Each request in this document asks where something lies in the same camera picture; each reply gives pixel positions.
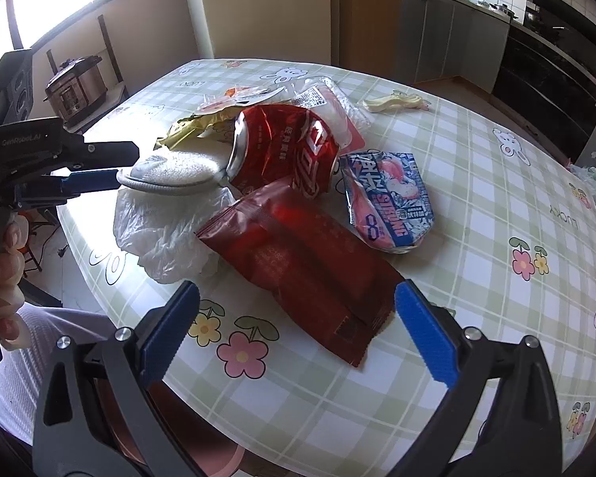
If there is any white pipe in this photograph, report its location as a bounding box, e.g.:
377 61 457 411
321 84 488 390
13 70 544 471
184 0 215 61

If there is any dark red snack wrapper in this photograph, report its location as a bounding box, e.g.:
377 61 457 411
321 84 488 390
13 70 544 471
195 179 407 368

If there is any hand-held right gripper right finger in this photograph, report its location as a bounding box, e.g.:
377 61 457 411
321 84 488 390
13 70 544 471
390 279 563 477

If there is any white fuzzy slipper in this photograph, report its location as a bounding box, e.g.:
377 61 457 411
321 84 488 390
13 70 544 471
116 144 229 196

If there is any grey kitchen cabinet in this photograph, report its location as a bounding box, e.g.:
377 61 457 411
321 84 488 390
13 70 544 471
400 0 512 96

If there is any crushed red drink can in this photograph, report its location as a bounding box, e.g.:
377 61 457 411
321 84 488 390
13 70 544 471
226 104 341 200

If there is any white plastic bag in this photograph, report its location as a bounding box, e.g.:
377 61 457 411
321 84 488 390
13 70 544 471
113 185 239 285

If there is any brown pressure cooker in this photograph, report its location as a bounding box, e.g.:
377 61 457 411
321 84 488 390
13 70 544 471
45 54 111 128

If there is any white and orange foil lid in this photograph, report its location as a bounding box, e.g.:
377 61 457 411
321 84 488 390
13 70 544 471
199 84 285 113

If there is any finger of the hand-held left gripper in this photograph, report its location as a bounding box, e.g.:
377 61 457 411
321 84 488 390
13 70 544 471
77 142 141 168
61 169 123 200

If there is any copper coloured bin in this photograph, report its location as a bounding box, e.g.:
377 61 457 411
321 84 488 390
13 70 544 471
97 382 245 477

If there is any clear container with red tray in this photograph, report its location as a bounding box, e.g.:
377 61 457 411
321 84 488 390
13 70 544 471
278 77 374 156

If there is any person's white trouser leg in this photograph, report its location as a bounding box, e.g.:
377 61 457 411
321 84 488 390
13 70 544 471
0 305 145 449

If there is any dark wooden rack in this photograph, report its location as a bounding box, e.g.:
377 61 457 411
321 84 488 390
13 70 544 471
45 0 130 128

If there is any cream refrigerator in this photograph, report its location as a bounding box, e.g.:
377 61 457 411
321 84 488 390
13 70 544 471
181 0 341 68

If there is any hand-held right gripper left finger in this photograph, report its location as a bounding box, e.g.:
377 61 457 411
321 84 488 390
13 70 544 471
32 281 202 477

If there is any checked cartoon tablecloth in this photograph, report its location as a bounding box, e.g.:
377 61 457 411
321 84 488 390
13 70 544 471
57 60 596 477

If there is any person's left hand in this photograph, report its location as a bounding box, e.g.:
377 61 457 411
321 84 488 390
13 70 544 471
0 219 31 351

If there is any blue and pink wrapper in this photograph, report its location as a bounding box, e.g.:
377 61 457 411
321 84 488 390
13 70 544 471
339 150 436 256

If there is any yellow snack wrapper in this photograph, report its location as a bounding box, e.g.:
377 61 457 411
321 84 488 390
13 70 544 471
154 112 239 153

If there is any black kitchen cabinet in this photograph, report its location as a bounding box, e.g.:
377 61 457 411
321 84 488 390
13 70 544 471
492 0 596 136

